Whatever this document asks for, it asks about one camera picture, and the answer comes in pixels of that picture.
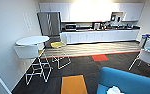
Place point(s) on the yellow chair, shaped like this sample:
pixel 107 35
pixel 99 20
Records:
pixel 57 44
pixel 41 52

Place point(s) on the black microwave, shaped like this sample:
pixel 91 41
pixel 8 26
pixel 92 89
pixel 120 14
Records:
pixel 70 27

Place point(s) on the white kitchen counter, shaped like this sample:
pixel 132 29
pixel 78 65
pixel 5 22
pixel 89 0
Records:
pixel 101 36

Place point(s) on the red black coffee machine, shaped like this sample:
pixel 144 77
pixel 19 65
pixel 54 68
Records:
pixel 97 26

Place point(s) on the tall grey fridge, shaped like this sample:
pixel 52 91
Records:
pixel 49 23

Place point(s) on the grey countertop appliance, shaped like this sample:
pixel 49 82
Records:
pixel 116 17

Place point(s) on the blue sofa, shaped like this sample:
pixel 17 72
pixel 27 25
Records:
pixel 134 81

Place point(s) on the white teal chair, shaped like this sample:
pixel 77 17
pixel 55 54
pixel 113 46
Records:
pixel 149 56

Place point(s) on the white wall cabinets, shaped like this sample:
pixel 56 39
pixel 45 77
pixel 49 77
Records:
pixel 91 11

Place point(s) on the pale wall print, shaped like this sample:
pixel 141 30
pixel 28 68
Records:
pixel 27 22

